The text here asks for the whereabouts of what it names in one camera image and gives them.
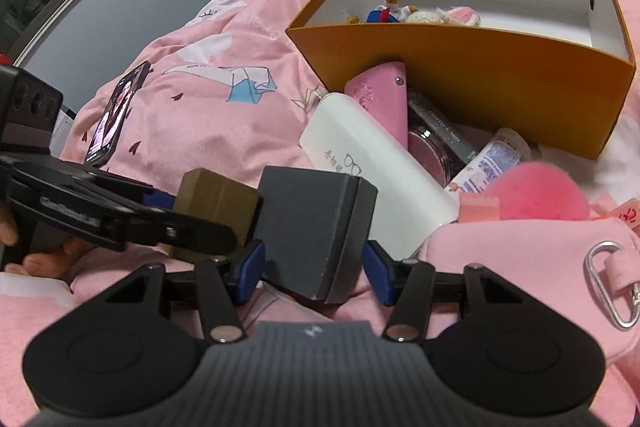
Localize silver carabiner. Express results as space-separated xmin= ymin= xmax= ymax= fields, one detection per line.
xmin=583 ymin=241 xmax=640 ymax=332

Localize pink fabric pouch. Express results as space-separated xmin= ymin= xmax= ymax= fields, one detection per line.
xmin=420 ymin=218 xmax=640 ymax=343

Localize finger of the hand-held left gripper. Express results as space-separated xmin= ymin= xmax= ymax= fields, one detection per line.
xmin=95 ymin=172 xmax=176 ymax=212
xmin=101 ymin=205 xmax=237 ymax=258

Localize grey headboard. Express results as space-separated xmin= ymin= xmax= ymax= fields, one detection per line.
xmin=12 ymin=0 xmax=306 ymax=118

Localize red panda plush blue hat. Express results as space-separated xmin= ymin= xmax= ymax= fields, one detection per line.
xmin=366 ymin=8 xmax=401 ymax=24

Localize white crochet bunny pink ears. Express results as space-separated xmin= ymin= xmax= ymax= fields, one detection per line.
xmin=404 ymin=6 xmax=482 ymax=28

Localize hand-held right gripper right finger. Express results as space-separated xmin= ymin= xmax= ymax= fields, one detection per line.
xmin=362 ymin=239 xmax=528 ymax=343

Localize pink charm tag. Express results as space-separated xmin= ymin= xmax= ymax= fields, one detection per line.
xmin=616 ymin=199 xmax=640 ymax=228

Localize olive brown small box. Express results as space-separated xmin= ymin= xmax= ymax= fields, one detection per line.
xmin=167 ymin=168 xmax=263 ymax=264

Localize person's left hand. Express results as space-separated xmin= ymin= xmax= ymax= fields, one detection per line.
xmin=0 ymin=202 xmax=96 ymax=280

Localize pink key pouch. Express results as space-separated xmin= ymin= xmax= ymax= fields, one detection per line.
xmin=344 ymin=61 xmax=411 ymax=152

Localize dark grey gift box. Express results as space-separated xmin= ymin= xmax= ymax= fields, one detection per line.
xmin=252 ymin=166 xmax=379 ymax=305

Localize pink green fluffy pompom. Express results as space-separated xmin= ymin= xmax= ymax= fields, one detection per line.
xmin=487 ymin=161 xmax=592 ymax=222

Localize orange cardboard box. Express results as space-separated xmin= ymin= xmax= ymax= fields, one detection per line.
xmin=285 ymin=0 xmax=637 ymax=160

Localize black smartphone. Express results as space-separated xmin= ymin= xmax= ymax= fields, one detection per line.
xmin=84 ymin=61 xmax=152 ymax=168

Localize white cream tube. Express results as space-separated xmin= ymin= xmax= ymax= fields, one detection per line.
xmin=444 ymin=127 xmax=543 ymax=198

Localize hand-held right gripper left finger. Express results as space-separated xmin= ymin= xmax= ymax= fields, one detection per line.
xmin=102 ymin=239 xmax=267 ymax=343

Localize pink printed blanket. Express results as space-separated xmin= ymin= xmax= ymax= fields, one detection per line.
xmin=60 ymin=0 xmax=640 ymax=427

